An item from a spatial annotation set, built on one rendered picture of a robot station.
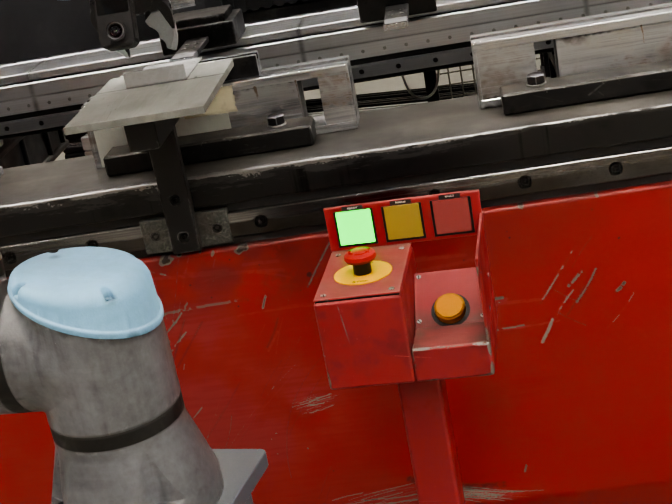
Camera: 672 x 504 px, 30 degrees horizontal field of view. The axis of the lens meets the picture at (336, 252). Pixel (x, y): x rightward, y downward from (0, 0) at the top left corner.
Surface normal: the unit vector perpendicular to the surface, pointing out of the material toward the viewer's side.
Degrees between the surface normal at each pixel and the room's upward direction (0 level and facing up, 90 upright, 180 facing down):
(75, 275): 8
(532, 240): 90
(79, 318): 87
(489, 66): 90
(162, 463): 72
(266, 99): 90
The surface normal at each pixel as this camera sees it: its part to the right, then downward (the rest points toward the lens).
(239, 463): -0.18, -0.92
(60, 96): -0.06, 0.36
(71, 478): -0.61, 0.08
